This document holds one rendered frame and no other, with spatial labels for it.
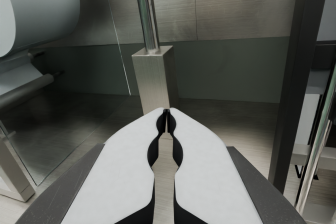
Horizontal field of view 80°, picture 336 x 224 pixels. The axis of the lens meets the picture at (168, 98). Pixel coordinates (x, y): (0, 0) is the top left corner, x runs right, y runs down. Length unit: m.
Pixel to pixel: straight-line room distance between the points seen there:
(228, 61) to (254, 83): 0.12
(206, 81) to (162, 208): 0.49
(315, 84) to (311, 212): 0.25
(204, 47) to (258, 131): 0.34
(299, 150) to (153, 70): 0.36
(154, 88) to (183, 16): 0.31
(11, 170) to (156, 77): 0.39
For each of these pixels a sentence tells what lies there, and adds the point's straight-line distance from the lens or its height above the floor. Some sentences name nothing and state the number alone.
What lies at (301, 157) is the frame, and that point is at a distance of 0.38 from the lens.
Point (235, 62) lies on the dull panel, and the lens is 0.77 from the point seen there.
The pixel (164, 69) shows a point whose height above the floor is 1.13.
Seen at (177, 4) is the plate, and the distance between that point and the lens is 0.76.
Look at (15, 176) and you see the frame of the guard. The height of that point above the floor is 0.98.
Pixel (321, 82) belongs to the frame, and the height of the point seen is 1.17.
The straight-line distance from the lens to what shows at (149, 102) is 0.59.
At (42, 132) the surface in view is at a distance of 0.63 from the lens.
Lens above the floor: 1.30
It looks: 27 degrees down
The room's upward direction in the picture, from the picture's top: 8 degrees counter-clockwise
